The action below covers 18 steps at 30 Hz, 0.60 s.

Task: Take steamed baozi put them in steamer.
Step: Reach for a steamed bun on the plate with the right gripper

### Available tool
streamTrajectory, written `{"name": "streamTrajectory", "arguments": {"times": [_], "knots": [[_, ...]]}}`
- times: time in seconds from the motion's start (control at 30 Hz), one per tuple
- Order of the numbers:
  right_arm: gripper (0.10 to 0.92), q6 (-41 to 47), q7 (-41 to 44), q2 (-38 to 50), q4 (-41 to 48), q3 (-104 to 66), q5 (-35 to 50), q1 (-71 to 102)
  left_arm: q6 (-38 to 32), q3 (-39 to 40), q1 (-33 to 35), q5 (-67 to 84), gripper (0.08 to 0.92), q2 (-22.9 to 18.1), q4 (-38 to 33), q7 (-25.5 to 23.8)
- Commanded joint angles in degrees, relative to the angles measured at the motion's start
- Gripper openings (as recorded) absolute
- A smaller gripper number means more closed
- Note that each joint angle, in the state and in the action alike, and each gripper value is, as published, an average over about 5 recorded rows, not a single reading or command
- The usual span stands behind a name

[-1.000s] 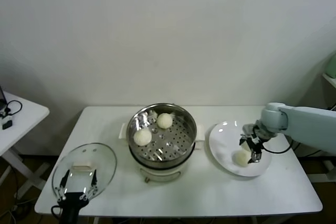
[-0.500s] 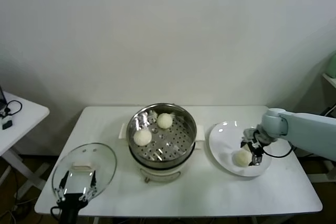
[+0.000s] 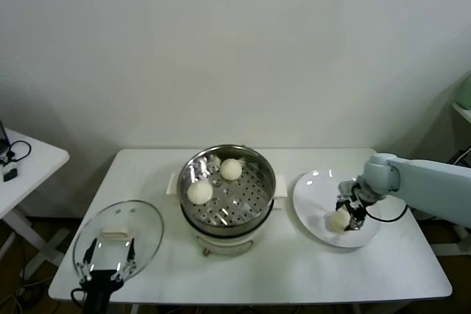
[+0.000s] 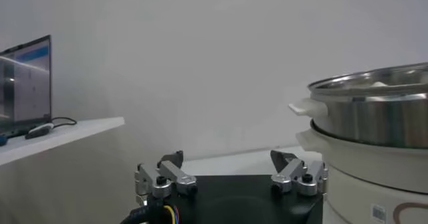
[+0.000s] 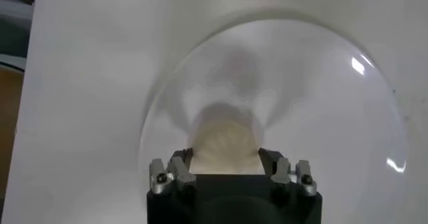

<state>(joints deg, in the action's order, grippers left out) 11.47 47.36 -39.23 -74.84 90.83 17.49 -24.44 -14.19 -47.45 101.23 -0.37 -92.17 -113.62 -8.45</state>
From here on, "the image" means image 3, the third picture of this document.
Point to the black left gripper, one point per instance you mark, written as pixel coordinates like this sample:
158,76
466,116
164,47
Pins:
98,288

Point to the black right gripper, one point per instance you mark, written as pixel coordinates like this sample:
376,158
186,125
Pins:
362,198

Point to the white steamed baozi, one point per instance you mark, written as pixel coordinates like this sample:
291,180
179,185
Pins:
230,170
338,222
199,193

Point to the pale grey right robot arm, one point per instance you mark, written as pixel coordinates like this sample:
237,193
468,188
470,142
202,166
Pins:
423,181

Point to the stainless steel steamer basket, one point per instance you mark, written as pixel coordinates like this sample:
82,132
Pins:
195,167

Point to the round glass pot lid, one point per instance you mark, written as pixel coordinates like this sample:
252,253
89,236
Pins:
117,218

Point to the white round plate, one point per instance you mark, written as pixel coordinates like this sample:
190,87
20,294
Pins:
312,200

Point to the white furniture foot bar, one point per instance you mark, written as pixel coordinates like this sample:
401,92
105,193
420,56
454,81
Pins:
450,249

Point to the white electric cooker pot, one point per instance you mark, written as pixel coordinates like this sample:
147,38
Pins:
221,246

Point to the small white folding table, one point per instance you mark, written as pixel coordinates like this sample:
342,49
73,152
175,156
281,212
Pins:
37,167

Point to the white power strip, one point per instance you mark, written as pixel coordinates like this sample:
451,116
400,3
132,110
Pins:
460,233

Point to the small black box device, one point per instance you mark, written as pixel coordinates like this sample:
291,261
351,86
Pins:
10,175

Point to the white shelf board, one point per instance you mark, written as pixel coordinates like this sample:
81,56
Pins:
463,111

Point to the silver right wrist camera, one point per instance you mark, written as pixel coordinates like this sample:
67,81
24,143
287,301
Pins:
346,187

